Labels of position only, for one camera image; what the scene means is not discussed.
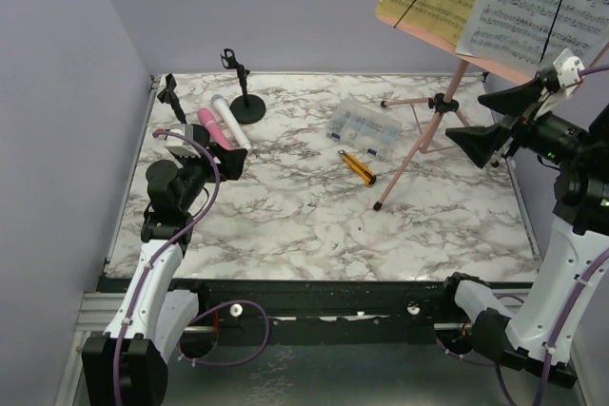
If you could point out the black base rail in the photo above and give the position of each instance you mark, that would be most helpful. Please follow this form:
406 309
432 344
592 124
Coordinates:
300 312

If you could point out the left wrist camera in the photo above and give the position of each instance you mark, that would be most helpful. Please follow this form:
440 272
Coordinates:
178 139

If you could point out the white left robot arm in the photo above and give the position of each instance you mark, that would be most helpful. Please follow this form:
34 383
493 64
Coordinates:
128 363

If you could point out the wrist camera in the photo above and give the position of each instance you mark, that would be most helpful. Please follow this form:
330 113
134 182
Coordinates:
178 139
563 74

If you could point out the clear plastic organizer box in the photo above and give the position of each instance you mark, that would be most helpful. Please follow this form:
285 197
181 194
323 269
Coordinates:
363 129

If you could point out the white toy microphone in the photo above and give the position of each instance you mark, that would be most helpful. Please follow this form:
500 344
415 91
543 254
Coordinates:
220 104

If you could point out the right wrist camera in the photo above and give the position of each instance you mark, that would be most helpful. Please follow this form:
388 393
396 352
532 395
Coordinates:
563 74

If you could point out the pink music stand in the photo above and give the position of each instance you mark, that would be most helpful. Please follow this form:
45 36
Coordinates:
440 104

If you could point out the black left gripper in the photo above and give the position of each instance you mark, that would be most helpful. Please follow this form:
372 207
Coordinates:
231 161

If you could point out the pink toy microphone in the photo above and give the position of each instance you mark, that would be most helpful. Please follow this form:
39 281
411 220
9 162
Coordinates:
209 122

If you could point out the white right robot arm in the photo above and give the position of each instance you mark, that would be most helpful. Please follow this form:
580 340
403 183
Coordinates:
538 337

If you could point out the white sheet music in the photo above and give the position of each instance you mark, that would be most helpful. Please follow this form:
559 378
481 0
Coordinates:
525 34

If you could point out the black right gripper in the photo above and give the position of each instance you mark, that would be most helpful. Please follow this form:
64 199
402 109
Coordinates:
516 118

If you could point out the yellow utility knife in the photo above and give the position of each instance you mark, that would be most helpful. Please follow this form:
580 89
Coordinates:
358 167

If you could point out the black round-base mic stand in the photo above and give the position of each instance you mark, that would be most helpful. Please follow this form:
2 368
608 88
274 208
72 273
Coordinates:
247 109

